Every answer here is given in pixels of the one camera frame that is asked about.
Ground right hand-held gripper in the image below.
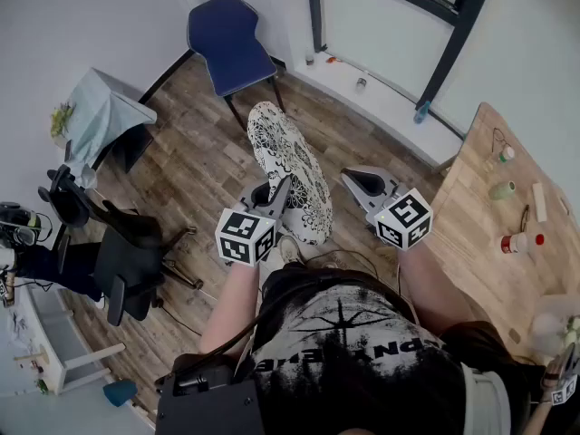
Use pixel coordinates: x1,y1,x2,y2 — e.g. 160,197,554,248
340,165,434,251

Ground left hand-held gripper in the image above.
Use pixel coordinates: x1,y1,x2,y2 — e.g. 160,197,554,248
215,175,292,269

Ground black and white floral cushion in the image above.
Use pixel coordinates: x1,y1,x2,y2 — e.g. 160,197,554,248
246,101,334,247

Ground blue chair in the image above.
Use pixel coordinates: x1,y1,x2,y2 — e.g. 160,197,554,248
187,0,286,131

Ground person's left forearm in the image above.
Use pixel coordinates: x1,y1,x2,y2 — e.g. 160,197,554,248
198,259,263,358

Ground person's right forearm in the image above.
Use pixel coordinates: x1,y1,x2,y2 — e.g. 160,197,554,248
397,242,478,340

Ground black office chair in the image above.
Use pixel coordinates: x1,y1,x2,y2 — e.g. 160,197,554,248
37,164,205,328

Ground person's left shoe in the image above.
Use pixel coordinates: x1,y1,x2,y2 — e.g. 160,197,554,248
277,235,304,266

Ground person's black trousers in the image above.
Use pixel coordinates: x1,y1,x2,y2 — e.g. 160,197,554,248
261,262,418,321

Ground wooden table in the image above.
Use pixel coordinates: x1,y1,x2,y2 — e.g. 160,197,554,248
427,101,580,366

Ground white bottle with red label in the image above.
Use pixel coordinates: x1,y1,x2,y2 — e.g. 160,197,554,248
499,232,530,255

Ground white wooden block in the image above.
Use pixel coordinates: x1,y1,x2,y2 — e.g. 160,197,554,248
530,181,549,224

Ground person's black and white shirt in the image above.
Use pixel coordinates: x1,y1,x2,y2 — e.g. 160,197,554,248
246,278,545,435

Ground black box on chest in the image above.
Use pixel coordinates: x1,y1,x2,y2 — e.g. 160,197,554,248
155,353,265,435

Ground clear plastic bag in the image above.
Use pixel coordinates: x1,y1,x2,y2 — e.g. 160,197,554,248
528,293,580,358

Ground small table with pale cloth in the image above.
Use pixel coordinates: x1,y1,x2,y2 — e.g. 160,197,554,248
63,67,159,188

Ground black helmet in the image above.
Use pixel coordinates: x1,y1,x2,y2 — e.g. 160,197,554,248
0,200,104,308

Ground teal round object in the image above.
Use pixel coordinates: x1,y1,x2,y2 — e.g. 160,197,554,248
102,378,139,409

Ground bunch of yellow flowers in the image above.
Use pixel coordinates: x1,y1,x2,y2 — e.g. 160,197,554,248
49,101,76,138

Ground idle grey hand-held gripper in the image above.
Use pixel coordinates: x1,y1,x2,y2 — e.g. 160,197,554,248
540,342,580,408

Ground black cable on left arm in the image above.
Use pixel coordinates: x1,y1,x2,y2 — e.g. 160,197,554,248
202,283,269,358

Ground grey shoulder strap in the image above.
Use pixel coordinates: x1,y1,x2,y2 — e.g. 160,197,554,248
461,362,513,435

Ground black window frame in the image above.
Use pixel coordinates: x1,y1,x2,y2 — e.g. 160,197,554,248
304,0,498,111

